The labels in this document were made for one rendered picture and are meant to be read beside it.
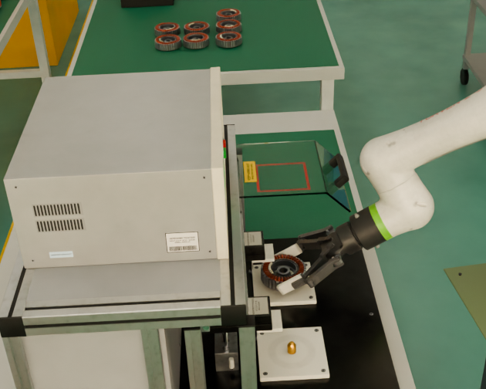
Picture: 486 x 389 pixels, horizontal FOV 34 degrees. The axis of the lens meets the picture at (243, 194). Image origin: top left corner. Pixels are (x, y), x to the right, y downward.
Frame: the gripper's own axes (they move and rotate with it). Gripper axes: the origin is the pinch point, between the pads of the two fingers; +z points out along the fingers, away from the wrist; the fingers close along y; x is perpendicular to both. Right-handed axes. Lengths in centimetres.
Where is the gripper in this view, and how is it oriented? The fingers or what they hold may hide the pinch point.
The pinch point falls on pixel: (284, 271)
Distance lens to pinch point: 195.5
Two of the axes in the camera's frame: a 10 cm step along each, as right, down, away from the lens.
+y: -0.4, -5.5, 8.4
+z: -8.4, 4.7, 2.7
